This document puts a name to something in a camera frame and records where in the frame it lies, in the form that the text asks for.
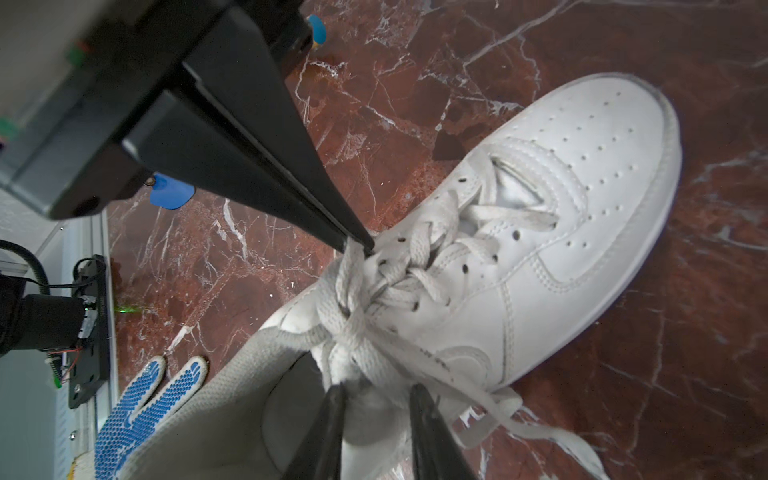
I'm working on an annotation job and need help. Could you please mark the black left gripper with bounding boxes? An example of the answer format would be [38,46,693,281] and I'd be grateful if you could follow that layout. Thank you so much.
[1,1,374,254]

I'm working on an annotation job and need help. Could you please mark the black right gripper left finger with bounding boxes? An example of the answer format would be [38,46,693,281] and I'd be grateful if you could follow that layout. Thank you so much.
[282,384,347,480]

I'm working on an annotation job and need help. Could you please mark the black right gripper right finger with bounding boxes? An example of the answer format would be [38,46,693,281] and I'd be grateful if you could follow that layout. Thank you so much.
[409,384,476,480]

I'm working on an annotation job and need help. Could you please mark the grey-white shoelace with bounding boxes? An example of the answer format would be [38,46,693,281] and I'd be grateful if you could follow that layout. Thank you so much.
[269,146,606,479]

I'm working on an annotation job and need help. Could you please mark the white leather sneaker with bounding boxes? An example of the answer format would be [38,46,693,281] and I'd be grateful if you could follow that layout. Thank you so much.
[99,73,682,479]

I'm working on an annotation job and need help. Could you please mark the yellow plastic spatula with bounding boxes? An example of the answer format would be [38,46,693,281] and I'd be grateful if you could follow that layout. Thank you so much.
[307,15,327,49]

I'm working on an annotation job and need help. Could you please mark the blue dotted knit glove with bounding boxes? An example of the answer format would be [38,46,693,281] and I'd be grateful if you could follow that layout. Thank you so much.
[94,356,208,479]

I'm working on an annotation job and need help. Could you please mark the aluminium frame profiles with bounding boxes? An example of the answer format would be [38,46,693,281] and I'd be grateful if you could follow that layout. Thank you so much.
[39,213,118,479]

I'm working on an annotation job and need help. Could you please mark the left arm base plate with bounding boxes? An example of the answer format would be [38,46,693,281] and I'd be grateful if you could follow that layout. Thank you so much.
[68,255,110,409]

